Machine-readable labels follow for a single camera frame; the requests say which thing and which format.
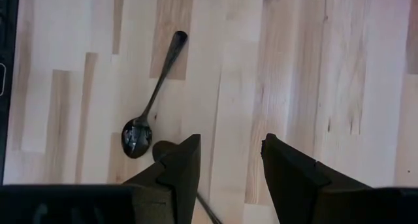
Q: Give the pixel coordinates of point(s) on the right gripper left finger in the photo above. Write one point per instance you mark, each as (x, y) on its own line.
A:
(183, 171)

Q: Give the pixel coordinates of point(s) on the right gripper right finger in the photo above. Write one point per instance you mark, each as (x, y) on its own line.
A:
(290, 178)

